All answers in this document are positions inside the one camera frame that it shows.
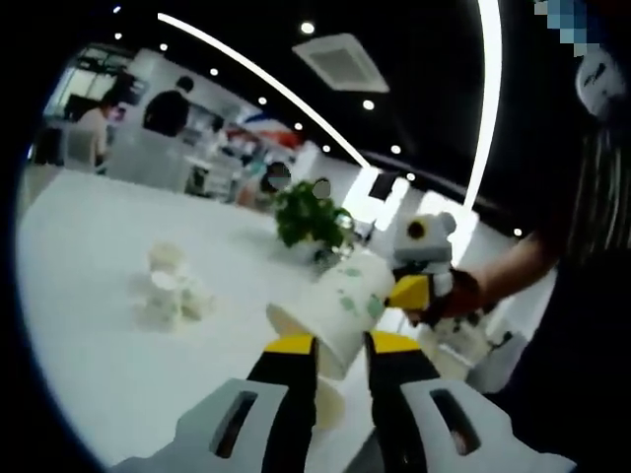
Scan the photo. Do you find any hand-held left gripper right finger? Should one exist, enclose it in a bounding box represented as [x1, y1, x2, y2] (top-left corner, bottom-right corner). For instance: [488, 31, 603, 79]
[363, 330, 578, 473]

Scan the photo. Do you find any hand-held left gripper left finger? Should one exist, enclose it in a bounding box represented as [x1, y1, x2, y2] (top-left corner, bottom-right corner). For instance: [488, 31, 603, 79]
[110, 333, 320, 473]

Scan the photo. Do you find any green printed paper cup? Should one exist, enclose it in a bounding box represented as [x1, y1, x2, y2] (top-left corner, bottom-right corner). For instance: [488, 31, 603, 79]
[265, 252, 396, 381]

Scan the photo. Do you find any pile of paper cups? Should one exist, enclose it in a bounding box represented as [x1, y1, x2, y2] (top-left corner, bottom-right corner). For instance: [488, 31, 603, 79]
[131, 239, 218, 335]

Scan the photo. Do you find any person's right hand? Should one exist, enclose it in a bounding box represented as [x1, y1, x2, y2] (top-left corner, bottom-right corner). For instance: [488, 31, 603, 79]
[407, 268, 498, 330]

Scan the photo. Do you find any white object with dark marks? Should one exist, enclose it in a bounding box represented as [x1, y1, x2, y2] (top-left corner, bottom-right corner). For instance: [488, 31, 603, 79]
[424, 314, 494, 380]

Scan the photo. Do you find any clear glass vase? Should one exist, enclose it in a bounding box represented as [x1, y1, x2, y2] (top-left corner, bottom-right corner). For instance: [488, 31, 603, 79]
[315, 244, 357, 273]

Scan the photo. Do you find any green leafy plant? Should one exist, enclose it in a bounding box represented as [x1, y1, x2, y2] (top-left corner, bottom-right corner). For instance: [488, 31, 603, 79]
[273, 179, 355, 250]

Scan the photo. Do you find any long ceiling light strip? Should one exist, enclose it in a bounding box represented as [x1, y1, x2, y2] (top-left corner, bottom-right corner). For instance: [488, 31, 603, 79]
[465, 0, 502, 208]
[157, 12, 371, 169]

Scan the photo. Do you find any white table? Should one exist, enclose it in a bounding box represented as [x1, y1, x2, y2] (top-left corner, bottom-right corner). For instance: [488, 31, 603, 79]
[16, 169, 410, 472]

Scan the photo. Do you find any person in dark clothes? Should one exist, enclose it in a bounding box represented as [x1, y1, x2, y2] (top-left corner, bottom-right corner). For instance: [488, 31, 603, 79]
[512, 122, 631, 444]

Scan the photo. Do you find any ceiling air conditioner vent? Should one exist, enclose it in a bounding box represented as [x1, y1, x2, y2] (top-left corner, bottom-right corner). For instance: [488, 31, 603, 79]
[291, 33, 390, 94]

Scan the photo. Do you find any white chest-worn device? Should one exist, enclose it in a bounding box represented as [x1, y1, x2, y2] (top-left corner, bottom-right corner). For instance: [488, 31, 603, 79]
[574, 46, 628, 118]

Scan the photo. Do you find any grey panel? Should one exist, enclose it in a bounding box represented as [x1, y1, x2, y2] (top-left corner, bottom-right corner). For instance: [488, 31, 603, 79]
[105, 130, 194, 194]

